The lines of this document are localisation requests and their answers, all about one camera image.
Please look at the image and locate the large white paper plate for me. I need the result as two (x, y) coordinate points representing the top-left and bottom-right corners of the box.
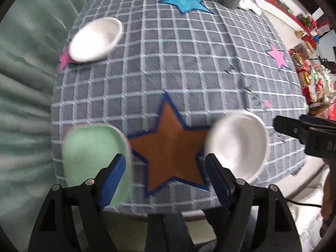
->
(204, 110), (269, 184)

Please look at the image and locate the person's right hand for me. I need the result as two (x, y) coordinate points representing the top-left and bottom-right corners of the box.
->
(319, 158), (335, 238)

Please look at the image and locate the green plastic plate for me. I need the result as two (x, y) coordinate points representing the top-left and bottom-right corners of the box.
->
(62, 123), (133, 208)

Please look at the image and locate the grey checked star tablecloth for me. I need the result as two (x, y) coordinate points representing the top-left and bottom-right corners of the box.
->
(49, 0), (310, 215)

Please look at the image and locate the white paper bowl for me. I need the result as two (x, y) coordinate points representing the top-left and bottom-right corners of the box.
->
(68, 17), (123, 63)

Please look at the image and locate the teal curtain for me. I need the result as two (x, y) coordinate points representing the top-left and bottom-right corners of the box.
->
(1, 0), (88, 251)

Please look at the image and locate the black cable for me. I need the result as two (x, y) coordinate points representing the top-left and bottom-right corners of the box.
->
(284, 197), (324, 209)

